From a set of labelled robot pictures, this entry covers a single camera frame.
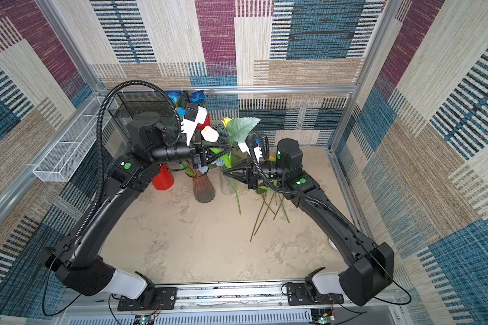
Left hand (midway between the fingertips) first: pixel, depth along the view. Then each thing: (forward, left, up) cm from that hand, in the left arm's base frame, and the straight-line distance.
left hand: (228, 145), depth 54 cm
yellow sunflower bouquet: (+11, -21, -48) cm, 54 cm away
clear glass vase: (+18, +5, -40) cm, 44 cm away
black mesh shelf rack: (+48, +52, -17) cm, 72 cm away
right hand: (-1, +1, -11) cm, 11 cm away
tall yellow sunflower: (+6, -13, -48) cm, 50 cm away
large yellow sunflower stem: (+1, -9, -49) cm, 50 cm away
